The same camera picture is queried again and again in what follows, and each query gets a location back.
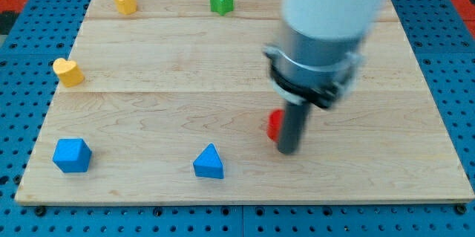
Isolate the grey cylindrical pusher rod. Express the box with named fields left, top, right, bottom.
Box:
left=277, top=102, right=310, bottom=155

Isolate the red circle block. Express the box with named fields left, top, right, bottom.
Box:
left=266, top=108, right=285, bottom=142

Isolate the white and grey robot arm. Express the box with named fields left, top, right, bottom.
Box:
left=263, top=0, right=383, bottom=155

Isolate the blue triangle block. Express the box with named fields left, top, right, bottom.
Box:
left=192, top=143, right=224, bottom=179

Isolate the wooden board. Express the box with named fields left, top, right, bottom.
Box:
left=15, top=0, right=474, bottom=206

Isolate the green star block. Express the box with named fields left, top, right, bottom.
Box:
left=209, top=0, right=234, bottom=16

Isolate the yellow pentagon block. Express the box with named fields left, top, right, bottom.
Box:
left=114, top=0, right=137, bottom=15

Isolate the blue cube block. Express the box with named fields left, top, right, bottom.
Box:
left=52, top=138, right=92, bottom=173

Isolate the yellow heart block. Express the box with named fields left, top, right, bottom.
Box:
left=53, top=58, right=85, bottom=88

